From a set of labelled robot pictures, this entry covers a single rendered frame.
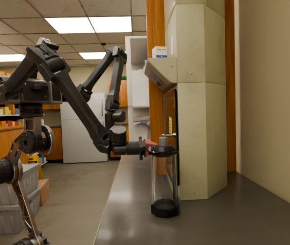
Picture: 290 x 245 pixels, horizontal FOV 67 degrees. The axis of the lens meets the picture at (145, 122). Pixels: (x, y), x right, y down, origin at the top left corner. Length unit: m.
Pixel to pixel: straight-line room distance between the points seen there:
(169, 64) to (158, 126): 0.46
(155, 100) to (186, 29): 0.46
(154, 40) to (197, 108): 0.55
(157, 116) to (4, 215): 2.23
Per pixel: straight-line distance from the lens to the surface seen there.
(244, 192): 1.08
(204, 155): 0.92
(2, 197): 2.97
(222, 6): 1.15
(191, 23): 0.95
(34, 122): 1.53
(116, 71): 1.43
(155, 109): 1.24
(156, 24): 1.33
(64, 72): 0.95
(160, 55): 0.96
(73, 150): 6.05
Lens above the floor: 1.31
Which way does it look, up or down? 3 degrees down
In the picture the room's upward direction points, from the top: 2 degrees counter-clockwise
